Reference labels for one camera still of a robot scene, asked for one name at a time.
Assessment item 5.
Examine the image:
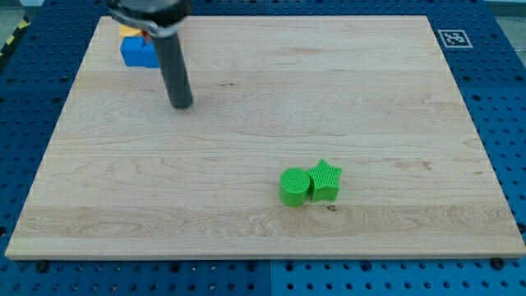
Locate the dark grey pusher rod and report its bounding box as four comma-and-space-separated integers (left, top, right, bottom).
152, 33, 193, 109

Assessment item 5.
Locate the black tool mount with clamp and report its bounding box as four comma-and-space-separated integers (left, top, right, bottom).
106, 0, 192, 38

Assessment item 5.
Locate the green circle block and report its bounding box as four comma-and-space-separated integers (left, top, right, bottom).
279, 168, 311, 207

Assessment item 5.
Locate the wooden board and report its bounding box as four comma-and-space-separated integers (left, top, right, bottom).
6, 16, 525, 261

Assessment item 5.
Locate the red block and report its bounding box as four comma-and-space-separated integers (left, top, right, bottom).
141, 30, 152, 44

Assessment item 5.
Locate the yellow block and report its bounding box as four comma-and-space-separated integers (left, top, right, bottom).
118, 25, 143, 39

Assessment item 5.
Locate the blue block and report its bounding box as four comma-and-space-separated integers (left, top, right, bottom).
120, 36, 159, 68

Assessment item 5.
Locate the green star block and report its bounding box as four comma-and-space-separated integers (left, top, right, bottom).
307, 160, 342, 202

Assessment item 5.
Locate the black bolt front left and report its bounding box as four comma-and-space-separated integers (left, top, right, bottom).
35, 261, 48, 273

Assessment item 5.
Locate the black bolt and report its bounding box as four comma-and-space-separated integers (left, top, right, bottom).
35, 261, 48, 273
491, 257, 505, 271

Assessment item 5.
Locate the white fiducial marker tag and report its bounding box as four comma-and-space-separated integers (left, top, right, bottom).
438, 29, 473, 49

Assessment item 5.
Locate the black bolt front right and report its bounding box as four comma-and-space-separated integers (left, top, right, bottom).
491, 257, 505, 271

